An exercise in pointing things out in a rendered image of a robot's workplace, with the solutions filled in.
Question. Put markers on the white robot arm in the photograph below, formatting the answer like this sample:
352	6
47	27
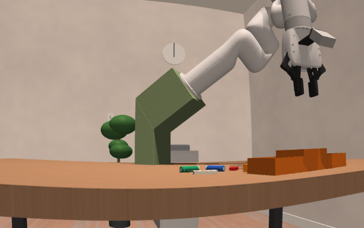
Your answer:
256	44

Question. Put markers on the green battery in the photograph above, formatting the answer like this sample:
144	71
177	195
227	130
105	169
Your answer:
184	169

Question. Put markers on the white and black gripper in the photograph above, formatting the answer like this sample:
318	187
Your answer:
297	58

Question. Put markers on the blue battery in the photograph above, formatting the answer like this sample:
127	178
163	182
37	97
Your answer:
216	167

